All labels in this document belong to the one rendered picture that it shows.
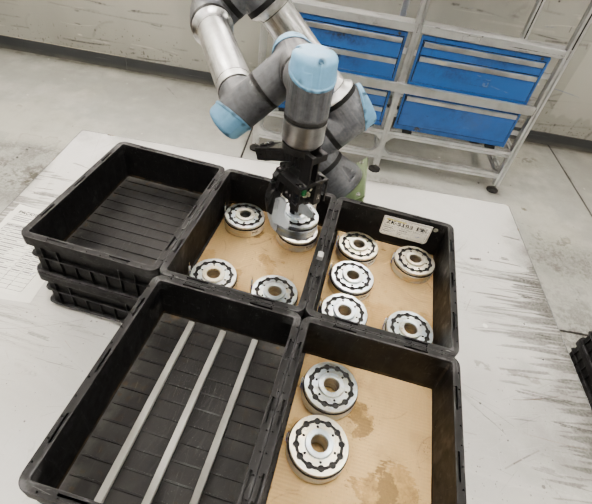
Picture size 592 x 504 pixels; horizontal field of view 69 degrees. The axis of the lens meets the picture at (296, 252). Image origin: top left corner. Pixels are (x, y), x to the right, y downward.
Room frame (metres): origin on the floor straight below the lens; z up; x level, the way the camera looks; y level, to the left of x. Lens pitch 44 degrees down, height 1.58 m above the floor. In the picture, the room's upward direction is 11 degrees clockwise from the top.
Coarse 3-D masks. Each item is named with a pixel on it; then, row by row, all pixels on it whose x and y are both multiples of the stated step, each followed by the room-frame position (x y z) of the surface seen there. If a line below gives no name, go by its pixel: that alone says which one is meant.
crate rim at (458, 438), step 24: (360, 336) 0.48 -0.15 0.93; (456, 360) 0.47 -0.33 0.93; (288, 384) 0.36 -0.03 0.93; (456, 384) 0.42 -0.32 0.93; (456, 408) 0.38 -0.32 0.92; (456, 432) 0.33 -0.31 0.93; (264, 456) 0.24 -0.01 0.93; (456, 456) 0.29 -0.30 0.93; (264, 480) 0.21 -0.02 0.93; (456, 480) 0.25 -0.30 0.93
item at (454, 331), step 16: (336, 208) 0.85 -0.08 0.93; (368, 208) 0.88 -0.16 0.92; (384, 208) 0.88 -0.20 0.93; (432, 224) 0.86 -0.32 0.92; (448, 224) 0.87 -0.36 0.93; (448, 240) 0.81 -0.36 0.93; (448, 256) 0.75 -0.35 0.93; (320, 272) 0.62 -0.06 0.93; (448, 272) 0.70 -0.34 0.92; (336, 320) 0.51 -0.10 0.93; (384, 336) 0.49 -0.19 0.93; (400, 336) 0.50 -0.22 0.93; (448, 352) 0.48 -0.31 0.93
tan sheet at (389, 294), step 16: (336, 240) 0.84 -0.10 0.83; (336, 256) 0.78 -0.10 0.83; (384, 256) 0.82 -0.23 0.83; (432, 256) 0.85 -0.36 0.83; (384, 272) 0.76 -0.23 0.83; (384, 288) 0.70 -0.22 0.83; (400, 288) 0.71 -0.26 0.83; (416, 288) 0.72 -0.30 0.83; (432, 288) 0.73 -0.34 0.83; (368, 304) 0.65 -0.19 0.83; (384, 304) 0.65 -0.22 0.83; (400, 304) 0.66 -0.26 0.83; (416, 304) 0.67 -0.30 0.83; (432, 304) 0.68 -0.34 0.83; (368, 320) 0.60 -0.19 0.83; (432, 320) 0.63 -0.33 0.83
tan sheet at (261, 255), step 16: (224, 240) 0.77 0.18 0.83; (240, 240) 0.78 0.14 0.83; (256, 240) 0.79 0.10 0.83; (272, 240) 0.80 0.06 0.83; (208, 256) 0.70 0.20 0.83; (224, 256) 0.71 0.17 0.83; (240, 256) 0.72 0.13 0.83; (256, 256) 0.73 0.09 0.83; (272, 256) 0.74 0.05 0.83; (288, 256) 0.75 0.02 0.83; (304, 256) 0.76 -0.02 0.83; (240, 272) 0.67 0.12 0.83; (256, 272) 0.68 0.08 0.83; (272, 272) 0.69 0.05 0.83; (288, 272) 0.70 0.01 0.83; (304, 272) 0.71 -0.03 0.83; (240, 288) 0.62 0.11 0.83
